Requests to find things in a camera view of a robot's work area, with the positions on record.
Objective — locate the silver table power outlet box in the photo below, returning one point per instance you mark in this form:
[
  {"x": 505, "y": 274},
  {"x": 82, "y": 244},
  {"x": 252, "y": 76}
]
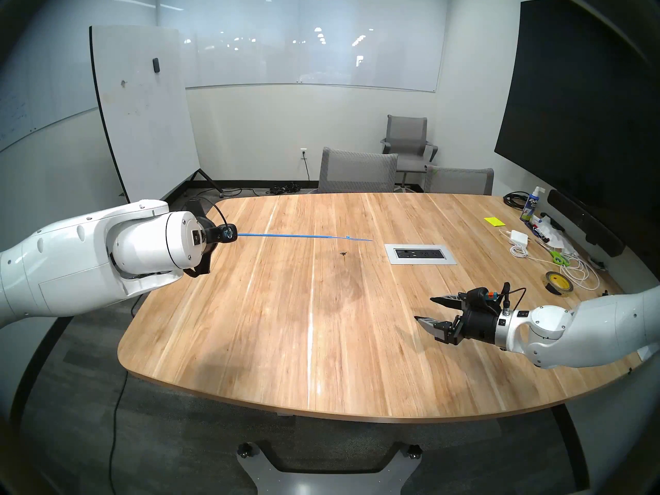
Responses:
[{"x": 420, "y": 254}]

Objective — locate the yellow sticky note pad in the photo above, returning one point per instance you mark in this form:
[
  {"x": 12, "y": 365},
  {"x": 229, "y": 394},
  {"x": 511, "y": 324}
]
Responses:
[{"x": 494, "y": 221}]

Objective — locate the black video sound bar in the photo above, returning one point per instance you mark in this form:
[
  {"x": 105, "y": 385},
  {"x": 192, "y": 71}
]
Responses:
[{"x": 585, "y": 220}]

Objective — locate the glass wall board with handwriting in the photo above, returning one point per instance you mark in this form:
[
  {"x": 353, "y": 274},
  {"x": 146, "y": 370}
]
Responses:
[{"x": 51, "y": 71}]

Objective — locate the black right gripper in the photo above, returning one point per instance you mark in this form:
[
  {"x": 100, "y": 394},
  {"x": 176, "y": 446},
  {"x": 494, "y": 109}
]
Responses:
[{"x": 479, "y": 325}]

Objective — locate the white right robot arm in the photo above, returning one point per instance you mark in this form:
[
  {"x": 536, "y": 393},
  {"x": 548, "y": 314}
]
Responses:
[{"x": 608, "y": 331}]

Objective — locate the large black wall screen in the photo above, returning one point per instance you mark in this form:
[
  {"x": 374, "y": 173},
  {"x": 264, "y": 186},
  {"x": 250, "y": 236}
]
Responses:
[{"x": 582, "y": 112}]

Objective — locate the white paper sheet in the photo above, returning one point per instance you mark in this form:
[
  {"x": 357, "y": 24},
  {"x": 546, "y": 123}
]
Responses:
[{"x": 649, "y": 350}]

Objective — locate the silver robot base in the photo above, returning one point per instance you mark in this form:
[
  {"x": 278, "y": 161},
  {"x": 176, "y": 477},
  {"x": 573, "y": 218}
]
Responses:
[{"x": 325, "y": 481}]

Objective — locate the mobile whiteboard on black stand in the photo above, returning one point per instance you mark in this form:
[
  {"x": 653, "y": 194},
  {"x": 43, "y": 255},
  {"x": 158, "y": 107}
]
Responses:
[{"x": 144, "y": 122}]

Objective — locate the black and yellow tape roll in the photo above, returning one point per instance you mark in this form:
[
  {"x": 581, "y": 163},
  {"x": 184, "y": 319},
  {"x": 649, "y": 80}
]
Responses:
[{"x": 549, "y": 285}]

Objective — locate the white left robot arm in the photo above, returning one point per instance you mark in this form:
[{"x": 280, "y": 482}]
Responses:
[{"x": 67, "y": 262}]

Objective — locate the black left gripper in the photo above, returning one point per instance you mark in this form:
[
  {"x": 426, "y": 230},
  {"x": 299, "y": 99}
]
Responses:
[{"x": 211, "y": 236}]

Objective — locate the large glass wall whiteboard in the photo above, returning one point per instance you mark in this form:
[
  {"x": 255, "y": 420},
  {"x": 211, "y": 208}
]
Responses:
[{"x": 309, "y": 55}]

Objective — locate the blue plastic fly swatter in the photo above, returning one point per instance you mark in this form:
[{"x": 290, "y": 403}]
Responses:
[{"x": 299, "y": 235}]

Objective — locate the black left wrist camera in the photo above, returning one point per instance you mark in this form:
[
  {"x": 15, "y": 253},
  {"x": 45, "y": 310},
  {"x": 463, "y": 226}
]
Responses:
[{"x": 228, "y": 234}]

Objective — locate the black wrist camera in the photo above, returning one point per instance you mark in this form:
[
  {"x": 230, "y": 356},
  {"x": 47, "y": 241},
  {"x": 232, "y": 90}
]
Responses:
[
  {"x": 479, "y": 294},
  {"x": 228, "y": 234}
]

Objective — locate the clear bag of markers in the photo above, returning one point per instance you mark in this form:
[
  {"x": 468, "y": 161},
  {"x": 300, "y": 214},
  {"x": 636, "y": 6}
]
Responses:
[{"x": 557, "y": 240}]

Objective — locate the grey office chair with armrests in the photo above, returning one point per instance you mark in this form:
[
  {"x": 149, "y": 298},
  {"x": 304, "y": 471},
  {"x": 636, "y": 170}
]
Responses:
[{"x": 406, "y": 134}]

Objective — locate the white power adapter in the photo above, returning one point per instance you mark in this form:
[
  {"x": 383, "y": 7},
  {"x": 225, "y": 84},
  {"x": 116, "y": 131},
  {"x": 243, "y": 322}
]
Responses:
[{"x": 518, "y": 237}]

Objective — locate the grey mesh office chair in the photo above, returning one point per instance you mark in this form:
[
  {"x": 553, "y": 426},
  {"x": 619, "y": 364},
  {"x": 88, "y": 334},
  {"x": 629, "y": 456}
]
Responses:
[
  {"x": 459, "y": 182},
  {"x": 357, "y": 171}
]

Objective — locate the whiteboard cleaner spray bottle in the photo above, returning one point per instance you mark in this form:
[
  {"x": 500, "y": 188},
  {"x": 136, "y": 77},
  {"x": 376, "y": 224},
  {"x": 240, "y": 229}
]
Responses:
[{"x": 530, "y": 206}]

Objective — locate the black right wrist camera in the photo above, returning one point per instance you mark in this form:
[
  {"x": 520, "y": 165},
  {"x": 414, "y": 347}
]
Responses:
[{"x": 479, "y": 294}]

